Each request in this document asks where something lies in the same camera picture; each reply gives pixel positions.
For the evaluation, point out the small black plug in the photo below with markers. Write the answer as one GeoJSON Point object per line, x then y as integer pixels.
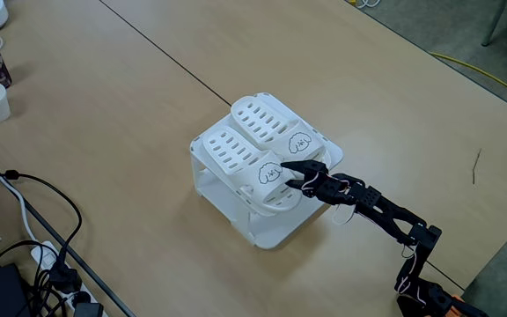
{"type": "Point", "coordinates": [65, 277]}

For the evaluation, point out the dark grey power brick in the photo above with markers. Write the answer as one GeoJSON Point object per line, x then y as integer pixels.
{"type": "Point", "coordinates": [5, 290]}

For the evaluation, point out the white slipper with dog print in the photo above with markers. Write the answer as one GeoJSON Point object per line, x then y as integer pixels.
{"type": "Point", "coordinates": [244, 171]}
{"type": "Point", "coordinates": [275, 127]}

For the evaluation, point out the black plug adapter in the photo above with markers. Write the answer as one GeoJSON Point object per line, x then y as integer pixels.
{"type": "Point", "coordinates": [87, 309]}

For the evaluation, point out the grey chair leg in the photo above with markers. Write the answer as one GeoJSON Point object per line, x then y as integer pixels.
{"type": "Point", "coordinates": [495, 22]}

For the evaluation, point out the white power strip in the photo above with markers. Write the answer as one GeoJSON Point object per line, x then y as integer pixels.
{"type": "Point", "coordinates": [44, 255]}

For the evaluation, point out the white plastic shoe rack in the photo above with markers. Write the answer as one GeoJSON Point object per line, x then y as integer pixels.
{"type": "Point", "coordinates": [275, 229]}

